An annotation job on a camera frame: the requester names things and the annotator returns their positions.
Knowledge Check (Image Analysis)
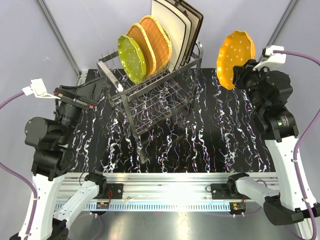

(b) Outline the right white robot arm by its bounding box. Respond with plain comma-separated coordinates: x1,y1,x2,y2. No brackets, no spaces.
226,60,320,240

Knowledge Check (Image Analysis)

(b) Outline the white middle square plate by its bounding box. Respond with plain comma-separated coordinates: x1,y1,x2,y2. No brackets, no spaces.
167,0,192,70

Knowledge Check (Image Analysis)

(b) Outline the green polka dot plate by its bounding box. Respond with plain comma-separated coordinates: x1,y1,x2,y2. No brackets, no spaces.
117,34,147,85

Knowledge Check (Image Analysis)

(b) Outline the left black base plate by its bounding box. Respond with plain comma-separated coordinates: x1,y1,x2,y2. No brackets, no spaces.
96,183,124,201

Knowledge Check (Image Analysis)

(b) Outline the cream black-rimmed square plate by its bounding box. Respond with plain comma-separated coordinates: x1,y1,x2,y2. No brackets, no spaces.
151,0,187,72

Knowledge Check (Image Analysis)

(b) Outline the stainless steel dish rack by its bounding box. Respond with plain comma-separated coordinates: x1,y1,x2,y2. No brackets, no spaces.
96,39,205,165

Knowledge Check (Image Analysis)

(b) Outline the aluminium mounting rail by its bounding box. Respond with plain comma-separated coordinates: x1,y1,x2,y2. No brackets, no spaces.
53,172,281,213

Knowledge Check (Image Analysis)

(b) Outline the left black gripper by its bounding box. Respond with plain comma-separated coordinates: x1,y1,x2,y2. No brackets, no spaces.
54,75,108,144

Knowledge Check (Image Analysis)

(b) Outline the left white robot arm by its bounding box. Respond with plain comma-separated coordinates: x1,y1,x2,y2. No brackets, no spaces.
12,76,108,240

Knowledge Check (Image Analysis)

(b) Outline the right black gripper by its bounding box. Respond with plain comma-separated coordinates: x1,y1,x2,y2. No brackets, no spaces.
232,59,273,114

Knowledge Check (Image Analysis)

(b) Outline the orange polka dot plate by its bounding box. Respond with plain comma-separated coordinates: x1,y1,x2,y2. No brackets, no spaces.
216,30,256,90

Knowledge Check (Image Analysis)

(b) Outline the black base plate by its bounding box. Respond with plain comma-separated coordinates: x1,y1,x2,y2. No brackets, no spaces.
96,183,124,201
205,183,251,201

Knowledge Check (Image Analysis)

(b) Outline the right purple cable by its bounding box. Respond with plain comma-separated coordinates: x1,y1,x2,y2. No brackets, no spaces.
207,49,320,238

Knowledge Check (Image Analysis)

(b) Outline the dark brown square plate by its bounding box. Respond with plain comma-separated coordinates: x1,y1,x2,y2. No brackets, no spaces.
178,0,204,64

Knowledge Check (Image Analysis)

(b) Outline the woven wicker tray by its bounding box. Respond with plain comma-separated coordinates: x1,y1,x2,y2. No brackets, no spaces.
126,23,156,80
139,15,173,74

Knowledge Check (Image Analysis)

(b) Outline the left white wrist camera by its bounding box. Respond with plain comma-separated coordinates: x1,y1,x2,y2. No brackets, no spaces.
22,78,59,99

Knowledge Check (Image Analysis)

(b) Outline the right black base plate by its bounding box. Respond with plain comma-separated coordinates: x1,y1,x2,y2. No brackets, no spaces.
205,183,251,201

